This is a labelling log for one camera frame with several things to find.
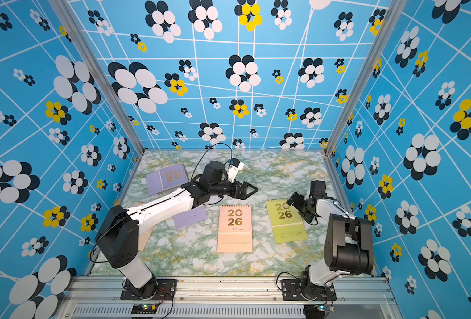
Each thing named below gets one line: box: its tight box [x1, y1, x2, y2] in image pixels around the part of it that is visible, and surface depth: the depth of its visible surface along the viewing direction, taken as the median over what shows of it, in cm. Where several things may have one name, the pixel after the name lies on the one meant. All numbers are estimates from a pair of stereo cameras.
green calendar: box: [266, 198, 309, 244], surface depth 93 cm
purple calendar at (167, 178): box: [145, 162, 190, 197], surface depth 108 cm
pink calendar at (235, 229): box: [216, 205, 253, 253], surface depth 89 cm
